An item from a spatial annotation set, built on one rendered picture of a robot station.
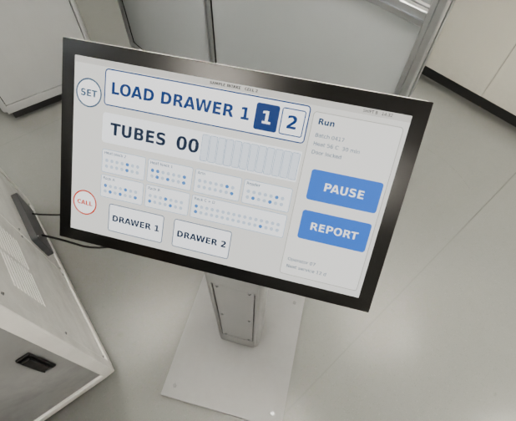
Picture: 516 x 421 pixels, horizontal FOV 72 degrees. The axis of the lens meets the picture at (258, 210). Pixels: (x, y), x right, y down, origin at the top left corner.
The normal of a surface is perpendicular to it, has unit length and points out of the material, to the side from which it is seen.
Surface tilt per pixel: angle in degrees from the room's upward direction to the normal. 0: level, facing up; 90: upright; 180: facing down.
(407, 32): 90
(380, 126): 50
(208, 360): 3
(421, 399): 0
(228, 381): 3
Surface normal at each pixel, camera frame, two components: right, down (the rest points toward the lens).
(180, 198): -0.17, 0.25
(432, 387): 0.03, -0.55
